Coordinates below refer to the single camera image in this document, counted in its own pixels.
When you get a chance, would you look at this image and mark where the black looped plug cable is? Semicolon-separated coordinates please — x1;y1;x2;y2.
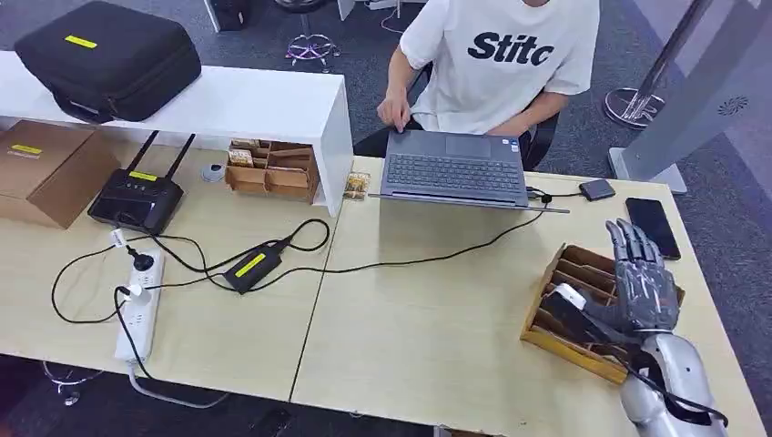
49;237;152;326

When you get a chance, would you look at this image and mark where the person's right hand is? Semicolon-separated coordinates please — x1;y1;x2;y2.
376;88;413;135

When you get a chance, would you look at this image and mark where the grey power strip cord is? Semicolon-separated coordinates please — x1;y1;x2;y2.
125;361;231;412

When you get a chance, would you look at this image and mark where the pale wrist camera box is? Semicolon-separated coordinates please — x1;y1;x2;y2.
541;281;609;344

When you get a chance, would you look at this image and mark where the black smartphone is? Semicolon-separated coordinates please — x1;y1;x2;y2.
624;197;684;262

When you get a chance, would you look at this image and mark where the chrome stanchion post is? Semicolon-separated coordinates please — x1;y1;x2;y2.
603;0;717;130

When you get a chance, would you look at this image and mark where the small black external drive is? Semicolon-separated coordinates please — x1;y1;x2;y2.
578;178;617;203

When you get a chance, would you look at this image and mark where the person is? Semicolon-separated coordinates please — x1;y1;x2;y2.
352;0;602;161

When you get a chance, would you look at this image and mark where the grey laptop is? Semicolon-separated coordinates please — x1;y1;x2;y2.
368;129;572;216

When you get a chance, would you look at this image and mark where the white power strip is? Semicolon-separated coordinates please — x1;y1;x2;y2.
114;248;166;367

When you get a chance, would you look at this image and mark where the brown cardboard box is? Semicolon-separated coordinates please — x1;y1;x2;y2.
0;119;122;231

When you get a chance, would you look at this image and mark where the white desk shelf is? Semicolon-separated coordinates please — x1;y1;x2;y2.
0;50;355;219

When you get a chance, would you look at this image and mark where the black laptop power cable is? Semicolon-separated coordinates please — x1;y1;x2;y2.
249;207;551;294

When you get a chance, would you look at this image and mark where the chrome stool base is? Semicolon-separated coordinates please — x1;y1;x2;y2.
274;0;342;68

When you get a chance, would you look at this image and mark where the black power plug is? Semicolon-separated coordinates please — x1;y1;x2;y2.
125;243;157;273

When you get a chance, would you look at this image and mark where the cardboard organizer box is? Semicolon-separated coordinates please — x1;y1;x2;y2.
224;138;321;206

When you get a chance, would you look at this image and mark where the white power plug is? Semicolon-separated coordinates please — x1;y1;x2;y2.
122;282;153;307

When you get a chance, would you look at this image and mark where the thin black cable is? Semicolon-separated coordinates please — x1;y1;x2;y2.
112;285;153;382

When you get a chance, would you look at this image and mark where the chrome chair base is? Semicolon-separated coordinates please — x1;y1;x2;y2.
40;360;105;408

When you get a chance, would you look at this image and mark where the wooden card box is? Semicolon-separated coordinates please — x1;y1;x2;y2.
519;242;687;387

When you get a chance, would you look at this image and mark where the short black drive cable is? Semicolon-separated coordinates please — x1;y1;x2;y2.
526;185;584;205

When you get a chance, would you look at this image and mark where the black power adapter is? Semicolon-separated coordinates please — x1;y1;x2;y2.
222;243;285;296

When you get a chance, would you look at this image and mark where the black office chair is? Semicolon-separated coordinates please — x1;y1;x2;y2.
519;110;562;172

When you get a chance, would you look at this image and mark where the black carrying case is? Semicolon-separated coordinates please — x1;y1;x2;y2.
13;0;203;126

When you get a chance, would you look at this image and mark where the grey standing sign panel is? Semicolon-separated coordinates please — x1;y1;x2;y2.
607;0;772;196

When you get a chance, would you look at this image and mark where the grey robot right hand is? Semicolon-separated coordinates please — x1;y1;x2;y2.
582;218;682;339

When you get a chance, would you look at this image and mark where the black router with antennas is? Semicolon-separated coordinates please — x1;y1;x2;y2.
86;129;198;237

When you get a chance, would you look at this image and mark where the black adapter input cable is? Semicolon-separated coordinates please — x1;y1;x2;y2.
117;218;332;292

